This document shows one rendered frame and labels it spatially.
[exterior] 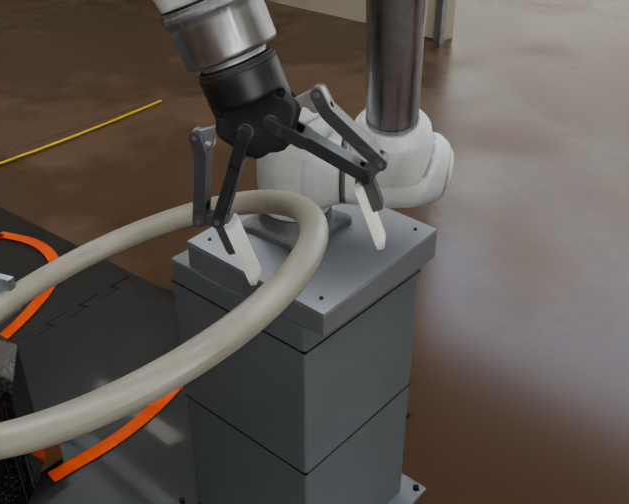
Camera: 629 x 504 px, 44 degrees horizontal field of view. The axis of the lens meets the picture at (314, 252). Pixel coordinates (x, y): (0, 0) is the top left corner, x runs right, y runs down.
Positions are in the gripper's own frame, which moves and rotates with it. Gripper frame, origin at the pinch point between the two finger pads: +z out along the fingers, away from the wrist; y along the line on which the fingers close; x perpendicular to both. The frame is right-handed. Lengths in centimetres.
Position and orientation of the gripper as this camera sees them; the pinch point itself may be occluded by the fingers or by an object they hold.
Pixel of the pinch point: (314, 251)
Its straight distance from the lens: 77.9
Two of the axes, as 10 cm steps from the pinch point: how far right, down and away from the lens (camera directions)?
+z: 3.6, 8.6, 3.6
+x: -1.5, 4.3, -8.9
